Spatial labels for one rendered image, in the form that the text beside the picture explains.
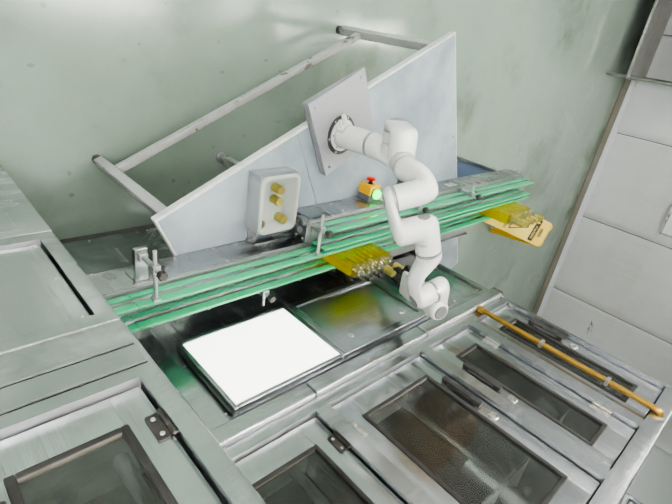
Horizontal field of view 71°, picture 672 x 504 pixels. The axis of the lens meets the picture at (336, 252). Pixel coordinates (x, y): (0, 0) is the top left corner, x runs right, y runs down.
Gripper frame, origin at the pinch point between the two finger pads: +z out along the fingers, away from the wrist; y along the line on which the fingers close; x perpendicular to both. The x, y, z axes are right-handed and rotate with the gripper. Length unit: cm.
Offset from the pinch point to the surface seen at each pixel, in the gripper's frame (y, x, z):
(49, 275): 21, 115, -17
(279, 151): 41, 42, 30
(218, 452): 19, 89, -80
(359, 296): -12.6, 11.3, 7.2
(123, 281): 6, 98, 4
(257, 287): -3, 55, 7
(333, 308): -12.7, 25.7, 1.5
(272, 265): 5, 49, 9
